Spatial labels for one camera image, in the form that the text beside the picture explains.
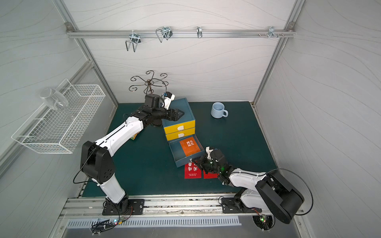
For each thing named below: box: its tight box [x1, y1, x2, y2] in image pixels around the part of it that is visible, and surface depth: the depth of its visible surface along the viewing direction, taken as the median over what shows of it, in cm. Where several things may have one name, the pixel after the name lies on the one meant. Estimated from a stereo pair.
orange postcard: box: [179, 136, 201, 157], surface depth 97 cm
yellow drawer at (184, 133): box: [165, 127, 196, 141], surface depth 88 cm
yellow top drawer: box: [163, 119, 196, 135], surface depth 84 cm
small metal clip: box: [196, 26, 203, 39], surface depth 80 cm
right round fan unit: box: [252, 214, 276, 231], surface depth 73 cm
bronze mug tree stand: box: [128, 69, 169, 95], surface depth 90 cm
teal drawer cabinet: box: [162, 97, 196, 136], surface depth 86 cm
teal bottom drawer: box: [167, 133, 205, 168], surface depth 96 cm
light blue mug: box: [210, 101, 229, 119], surface depth 113 cm
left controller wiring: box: [91, 205, 134, 236], surface depth 69 cm
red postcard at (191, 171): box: [184, 162, 202, 179], surface depth 88 cm
